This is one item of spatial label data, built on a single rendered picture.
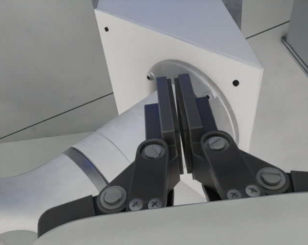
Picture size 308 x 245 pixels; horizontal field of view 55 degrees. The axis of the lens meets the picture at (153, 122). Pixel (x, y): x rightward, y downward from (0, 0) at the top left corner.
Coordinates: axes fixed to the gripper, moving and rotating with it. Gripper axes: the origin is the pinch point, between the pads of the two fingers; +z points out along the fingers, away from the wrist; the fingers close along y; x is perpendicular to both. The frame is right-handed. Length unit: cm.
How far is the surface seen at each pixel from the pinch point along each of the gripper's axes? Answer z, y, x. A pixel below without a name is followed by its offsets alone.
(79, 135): 140, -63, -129
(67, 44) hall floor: 143, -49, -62
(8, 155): 129, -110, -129
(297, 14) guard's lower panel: 131, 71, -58
